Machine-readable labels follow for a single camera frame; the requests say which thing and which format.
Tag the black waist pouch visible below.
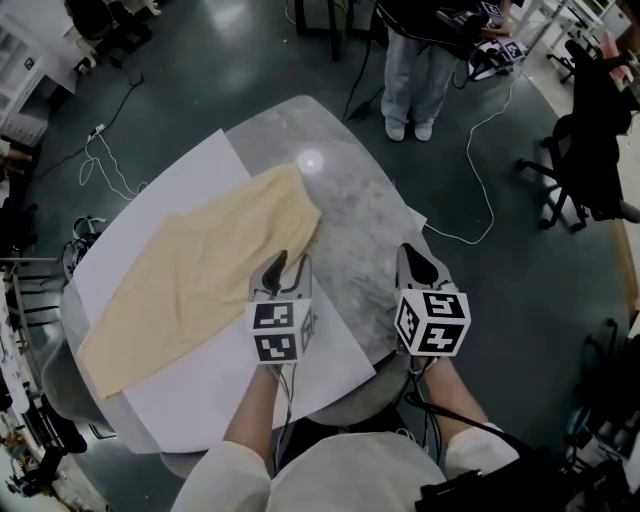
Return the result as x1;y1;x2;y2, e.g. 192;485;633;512
414;469;566;512

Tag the black office chair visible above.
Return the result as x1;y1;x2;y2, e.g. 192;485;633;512
514;39;640;234

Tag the person's left forearm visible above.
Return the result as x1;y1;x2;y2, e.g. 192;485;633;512
222;362;296;449

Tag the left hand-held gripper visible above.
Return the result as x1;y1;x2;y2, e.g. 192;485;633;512
244;248;320;365

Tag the beige cloth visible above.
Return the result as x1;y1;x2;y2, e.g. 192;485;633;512
74;164;323;400

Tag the person's right forearm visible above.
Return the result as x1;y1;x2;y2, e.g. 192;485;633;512
414;355;494;441

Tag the white shelf desk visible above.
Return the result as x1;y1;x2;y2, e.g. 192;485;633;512
0;0;81;147

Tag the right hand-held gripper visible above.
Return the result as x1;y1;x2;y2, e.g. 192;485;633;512
392;242;473;359

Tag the thin black cable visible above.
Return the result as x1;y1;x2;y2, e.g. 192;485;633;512
399;357;531;471
272;362;302;476

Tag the large white paper sheet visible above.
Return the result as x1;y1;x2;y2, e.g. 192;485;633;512
72;128;429;454

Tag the grey marble table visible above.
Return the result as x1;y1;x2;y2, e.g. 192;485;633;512
59;94;431;454

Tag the white table with black legs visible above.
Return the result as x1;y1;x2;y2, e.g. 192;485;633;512
294;0;382;62

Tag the person's white shirt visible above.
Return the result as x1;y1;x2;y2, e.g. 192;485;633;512
169;430;521;512

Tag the spare recording device with cables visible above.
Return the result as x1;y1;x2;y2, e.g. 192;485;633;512
62;214;109;276

